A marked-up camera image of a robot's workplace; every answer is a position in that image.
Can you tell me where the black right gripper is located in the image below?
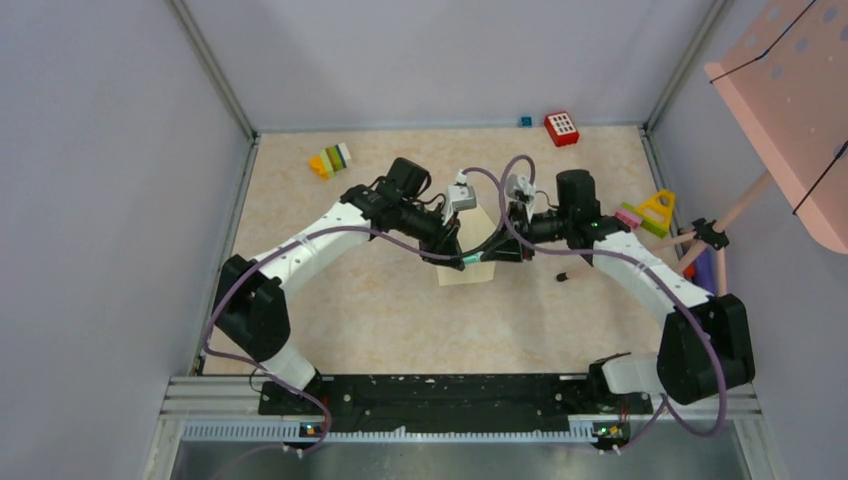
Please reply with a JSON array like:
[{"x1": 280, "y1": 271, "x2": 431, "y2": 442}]
[{"x1": 480, "y1": 200, "x2": 573, "y2": 263}]

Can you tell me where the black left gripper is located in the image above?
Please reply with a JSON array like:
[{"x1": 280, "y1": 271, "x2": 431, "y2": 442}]
[{"x1": 396, "y1": 199, "x2": 465, "y2": 270}]

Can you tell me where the cream yellow envelope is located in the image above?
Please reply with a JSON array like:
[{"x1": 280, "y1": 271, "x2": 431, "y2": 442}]
[{"x1": 436, "y1": 206, "x2": 496, "y2": 287}]

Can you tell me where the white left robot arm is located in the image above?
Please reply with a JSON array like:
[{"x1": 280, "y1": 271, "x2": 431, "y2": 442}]
[{"x1": 210, "y1": 157, "x2": 476, "y2": 414}]

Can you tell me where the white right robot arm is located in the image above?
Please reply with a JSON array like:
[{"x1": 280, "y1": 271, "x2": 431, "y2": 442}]
[{"x1": 502, "y1": 169, "x2": 756, "y2": 412}]

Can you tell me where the red grid toy block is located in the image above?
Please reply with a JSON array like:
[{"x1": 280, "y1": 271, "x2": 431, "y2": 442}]
[{"x1": 543, "y1": 111, "x2": 580, "y2": 147}]

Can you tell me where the pink toy brick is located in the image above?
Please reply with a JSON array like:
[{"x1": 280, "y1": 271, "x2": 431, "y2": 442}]
[{"x1": 614, "y1": 203, "x2": 644, "y2": 231}]

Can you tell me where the yellow triangle toy block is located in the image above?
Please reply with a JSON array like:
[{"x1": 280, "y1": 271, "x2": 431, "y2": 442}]
[{"x1": 636, "y1": 189, "x2": 676, "y2": 239}]

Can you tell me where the striped toy block stack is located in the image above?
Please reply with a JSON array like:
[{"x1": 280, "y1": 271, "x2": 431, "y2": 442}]
[{"x1": 308, "y1": 142, "x2": 352, "y2": 180}]

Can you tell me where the purple rolled mat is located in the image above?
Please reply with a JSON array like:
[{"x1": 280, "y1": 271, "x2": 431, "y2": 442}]
[{"x1": 692, "y1": 251, "x2": 717, "y2": 294}]

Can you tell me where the pink music stand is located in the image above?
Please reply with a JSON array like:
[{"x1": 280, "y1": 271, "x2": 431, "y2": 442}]
[{"x1": 687, "y1": 1, "x2": 847, "y2": 254}]

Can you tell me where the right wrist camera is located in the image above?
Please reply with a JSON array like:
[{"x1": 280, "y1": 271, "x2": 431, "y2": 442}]
[{"x1": 505, "y1": 173, "x2": 537, "y2": 221}]

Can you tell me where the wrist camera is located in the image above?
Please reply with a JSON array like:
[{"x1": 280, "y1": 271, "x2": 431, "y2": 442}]
[
  {"x1": 442, "y1": 171, "x2": 477, "y2": 224},
  {"x1": 505, "y1": 173, "x2": 537, "y2": 221}
]

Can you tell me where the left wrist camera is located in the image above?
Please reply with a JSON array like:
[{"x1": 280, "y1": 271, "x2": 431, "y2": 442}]
[{"x1": 442, "y1": 171, "x2": 477, "y2": 224}]

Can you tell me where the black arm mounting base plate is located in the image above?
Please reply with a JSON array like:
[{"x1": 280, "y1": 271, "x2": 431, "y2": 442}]
[{"x1": 258, "y1": 373, "x2": 653, "y2": 434}]

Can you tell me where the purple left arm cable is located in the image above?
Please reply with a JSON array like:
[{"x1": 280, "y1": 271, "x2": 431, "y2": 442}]
[{"x1": 199, "y1": 166, "x2": 505, "y2": 480}]

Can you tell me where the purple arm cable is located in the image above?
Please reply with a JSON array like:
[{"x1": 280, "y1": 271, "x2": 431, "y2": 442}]
[
  {"x1": 498, "y1": 154, "x2": 730, "y2": 455},
  {"x1": 199, "y1": 166, "x2": 505, "y2": 480}
]

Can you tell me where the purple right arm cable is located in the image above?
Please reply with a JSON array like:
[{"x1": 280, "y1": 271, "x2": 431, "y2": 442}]
[{"x1": 498, "y1": 154, "x2": 730, "y2": 455}]

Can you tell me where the aluminium frame rail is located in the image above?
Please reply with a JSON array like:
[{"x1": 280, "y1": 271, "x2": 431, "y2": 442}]
[{"x1": 144, "y1": 374, "x2": 783, "y2": 479}]

